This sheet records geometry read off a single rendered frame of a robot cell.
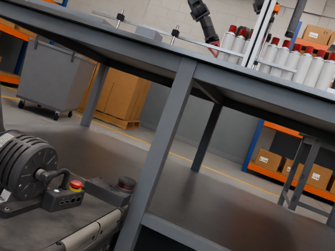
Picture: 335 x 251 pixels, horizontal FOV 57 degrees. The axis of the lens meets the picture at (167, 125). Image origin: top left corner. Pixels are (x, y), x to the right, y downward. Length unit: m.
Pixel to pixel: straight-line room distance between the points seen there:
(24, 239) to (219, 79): 0.75
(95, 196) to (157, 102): 5.18
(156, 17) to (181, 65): 5.54
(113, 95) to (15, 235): 4.25
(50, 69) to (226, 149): 3.57
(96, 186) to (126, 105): 3.80
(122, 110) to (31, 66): 1.68
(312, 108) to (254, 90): 0.19
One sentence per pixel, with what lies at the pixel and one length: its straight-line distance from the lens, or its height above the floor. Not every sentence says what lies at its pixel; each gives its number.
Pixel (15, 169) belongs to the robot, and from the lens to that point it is 0.85.
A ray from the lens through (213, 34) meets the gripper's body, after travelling 1.57.
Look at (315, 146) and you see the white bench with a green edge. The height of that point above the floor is 0.70.
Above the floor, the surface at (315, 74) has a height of 0.97.
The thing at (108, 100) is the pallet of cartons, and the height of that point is 0.35.
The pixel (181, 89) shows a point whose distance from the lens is 1.10.
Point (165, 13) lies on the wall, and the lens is 6.61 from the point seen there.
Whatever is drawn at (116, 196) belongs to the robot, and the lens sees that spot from 1.09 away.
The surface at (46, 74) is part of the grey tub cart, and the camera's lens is 3.73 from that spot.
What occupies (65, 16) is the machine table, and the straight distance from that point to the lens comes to 1.32.
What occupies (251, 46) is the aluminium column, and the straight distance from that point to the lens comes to 1.38.
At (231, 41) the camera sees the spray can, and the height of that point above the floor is 1.01.
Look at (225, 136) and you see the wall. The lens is 5.94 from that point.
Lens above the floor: 0.63
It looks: 4 degrees down
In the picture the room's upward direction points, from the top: 20 degrees clockwise
